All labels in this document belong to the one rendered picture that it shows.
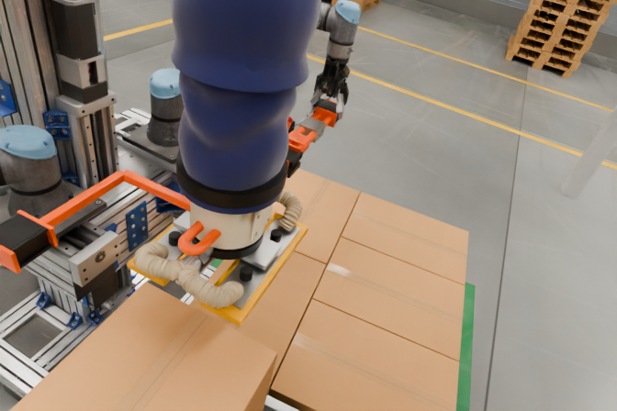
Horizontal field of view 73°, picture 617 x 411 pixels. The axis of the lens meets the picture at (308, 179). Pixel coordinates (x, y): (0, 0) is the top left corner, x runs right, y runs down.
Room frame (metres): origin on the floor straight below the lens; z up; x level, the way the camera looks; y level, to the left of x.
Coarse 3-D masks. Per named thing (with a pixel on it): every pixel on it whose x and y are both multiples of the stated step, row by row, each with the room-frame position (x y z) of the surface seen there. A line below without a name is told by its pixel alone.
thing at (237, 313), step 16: (272, 224) 0.79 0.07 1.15; (272, 240) 0.73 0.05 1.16; (288, 240) 0.75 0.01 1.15; (288, 256) 0.71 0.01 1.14; (224, 272) 0.61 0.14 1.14; (240, 272) 0.60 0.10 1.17; (256, 272) 0.62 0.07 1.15; (272, 272) 0.64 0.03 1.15; (256, 288) 0.58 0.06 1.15; (240, 304) 0.53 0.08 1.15; (240, 320) 0.50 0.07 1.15
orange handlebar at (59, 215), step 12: (324, 120) 1.19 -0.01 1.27; (300, 132) 1.09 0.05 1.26; (312, 132) 1.10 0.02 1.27; (300, 144) 1.02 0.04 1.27; (108, 180) 0.69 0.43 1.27; (120, 180) 0.71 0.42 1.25; (132, 180) 0.71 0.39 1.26; (144, 180) 0.72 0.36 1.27; (84, 192) 0.64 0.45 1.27; (96, 192) 0.65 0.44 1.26; (156, 192) 0.69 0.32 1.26; (168, 192) 0.69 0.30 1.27; (72, 204) 0.59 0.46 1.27; (84, 204) 0.62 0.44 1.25; (180, 204) 0.68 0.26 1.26; (48, 216) 0.55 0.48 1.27; (60, 216) 0.56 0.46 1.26; (192, 228) 0.60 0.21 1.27; (180, 240) 0.56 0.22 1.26; (204, 240) 0.58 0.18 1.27; (192, 252) 0.55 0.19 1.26
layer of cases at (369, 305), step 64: (320, 192) 1.77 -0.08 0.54; (320, 256) 1.31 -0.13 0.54; (384, 256) 1.40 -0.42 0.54; (448, 256) 1.50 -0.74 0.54; (256, 320) 0.92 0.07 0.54; (320, 320) 0.98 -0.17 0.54; (384, 320) 1.05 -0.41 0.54; (448, 320) 1.12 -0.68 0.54; (320, 384) 0.74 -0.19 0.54; (384, 384) 0.79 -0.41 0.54; (448, 384) 0.84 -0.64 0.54
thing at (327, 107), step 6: (324, 102) 1.29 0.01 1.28; (330, 102) 1.30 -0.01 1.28; (318, 108) 1.24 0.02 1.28; (324, 108) 1.25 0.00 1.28; (330, 108) 1.25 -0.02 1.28; (324, 114) 1.23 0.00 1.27; (330, 114) 1.23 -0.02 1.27; (336, 114) 1.22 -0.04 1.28; (336, 120) 1.26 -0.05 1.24; (330, 126) 1.23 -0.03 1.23
